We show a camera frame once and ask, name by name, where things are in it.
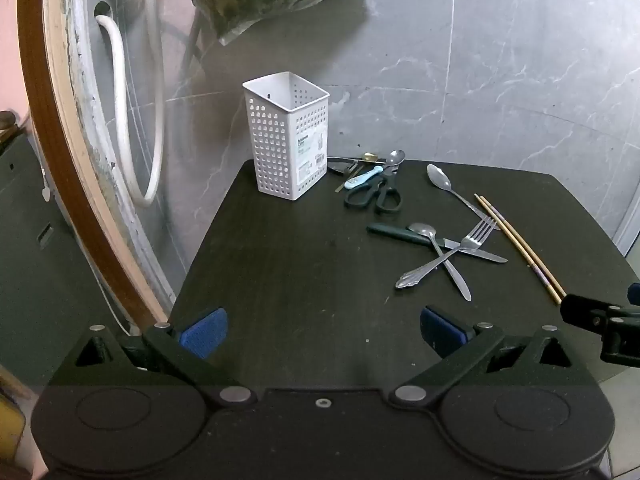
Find blue handled spoon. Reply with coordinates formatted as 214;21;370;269
346;149;407;190

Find yellow object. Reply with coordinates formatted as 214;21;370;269
0;392;27;467

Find white aluminium frame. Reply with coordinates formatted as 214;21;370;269
612;125;640;256

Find green handled knife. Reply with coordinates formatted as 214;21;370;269
367;223;509;264

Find white hose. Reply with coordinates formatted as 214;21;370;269
94;0;167;208

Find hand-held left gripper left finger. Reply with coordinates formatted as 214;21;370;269
50;308;258;408

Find steel fork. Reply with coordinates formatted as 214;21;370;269
395;216;496;290

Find large steel spoon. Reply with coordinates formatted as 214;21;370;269
426;163;501;232

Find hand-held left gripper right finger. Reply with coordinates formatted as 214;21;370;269
387;306;596;408

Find white perforated utensil basket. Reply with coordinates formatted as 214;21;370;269
242;72;331;202

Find wooden door frame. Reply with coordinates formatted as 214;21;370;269
17;0;168;326

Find small steel spoon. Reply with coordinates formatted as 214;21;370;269
407;222;473;302

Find black handled scissors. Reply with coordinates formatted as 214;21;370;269
344;165;403;214

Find dark grey cabinet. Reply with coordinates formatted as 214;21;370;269
0;130;131;386

